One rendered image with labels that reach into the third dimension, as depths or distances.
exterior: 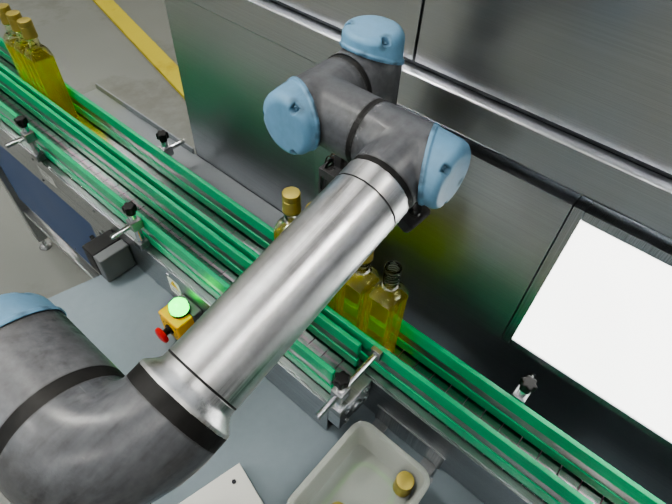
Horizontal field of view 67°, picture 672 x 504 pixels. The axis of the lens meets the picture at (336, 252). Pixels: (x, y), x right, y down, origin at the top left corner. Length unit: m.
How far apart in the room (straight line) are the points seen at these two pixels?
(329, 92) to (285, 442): 0.75
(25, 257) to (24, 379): 2.20
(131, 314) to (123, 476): 0.92
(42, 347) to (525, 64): 0.62
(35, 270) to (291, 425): 1.71
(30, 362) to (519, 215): 0.64
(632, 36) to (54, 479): 0.68
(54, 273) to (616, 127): 2.25
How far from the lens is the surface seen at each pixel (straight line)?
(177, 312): 1.16
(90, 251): 1.36
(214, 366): 0.41
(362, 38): 0.60
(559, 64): 0.71
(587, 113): 0.72
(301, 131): 0.54
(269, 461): 1.09
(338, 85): 0.55
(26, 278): 2.56
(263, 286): 0.42
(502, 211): 0.81
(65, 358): 0.46
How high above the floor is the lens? 1.78
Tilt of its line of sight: 49 degrees down
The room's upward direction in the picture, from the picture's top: 4 degrees clockwise
